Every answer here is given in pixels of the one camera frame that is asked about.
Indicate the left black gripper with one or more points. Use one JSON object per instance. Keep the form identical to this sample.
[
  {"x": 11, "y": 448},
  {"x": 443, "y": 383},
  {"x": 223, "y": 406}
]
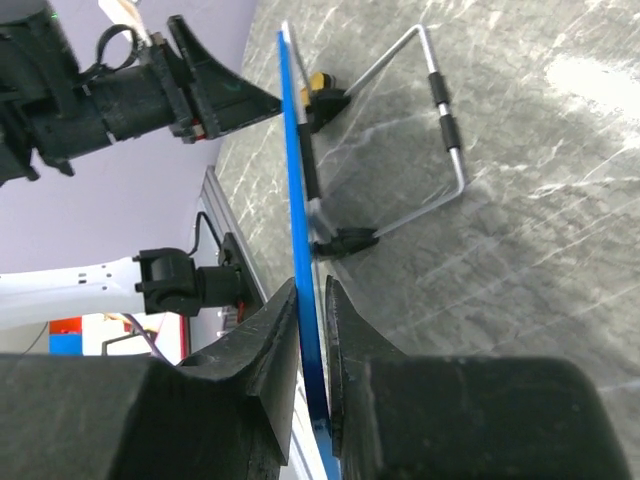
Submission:
[{"x": 51, "y": 107}]

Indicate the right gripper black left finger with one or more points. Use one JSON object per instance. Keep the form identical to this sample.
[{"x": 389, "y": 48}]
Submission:
[{"x": 243, "y": 389}]

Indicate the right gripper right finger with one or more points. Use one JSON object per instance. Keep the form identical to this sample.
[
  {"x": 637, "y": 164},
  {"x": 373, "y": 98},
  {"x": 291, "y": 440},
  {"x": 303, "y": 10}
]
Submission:
[{"x": 372, "y": 393}]

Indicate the blue framed whiteboard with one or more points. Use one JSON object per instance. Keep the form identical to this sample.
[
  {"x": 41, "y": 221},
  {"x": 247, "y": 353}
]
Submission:
[{"x": 310, "y": 339}]

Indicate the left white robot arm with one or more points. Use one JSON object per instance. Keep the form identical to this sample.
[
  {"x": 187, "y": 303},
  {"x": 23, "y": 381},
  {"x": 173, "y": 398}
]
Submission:
[{"x": 153, "y": 281}]

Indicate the metal wire whiteboard stand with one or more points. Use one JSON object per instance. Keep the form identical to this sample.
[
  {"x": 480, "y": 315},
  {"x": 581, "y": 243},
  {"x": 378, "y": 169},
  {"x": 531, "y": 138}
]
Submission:
[{"x": 379, "y": 151}]

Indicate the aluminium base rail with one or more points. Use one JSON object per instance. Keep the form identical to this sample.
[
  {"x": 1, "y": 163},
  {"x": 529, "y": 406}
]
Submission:
[{"x": 304, "y": 457}]

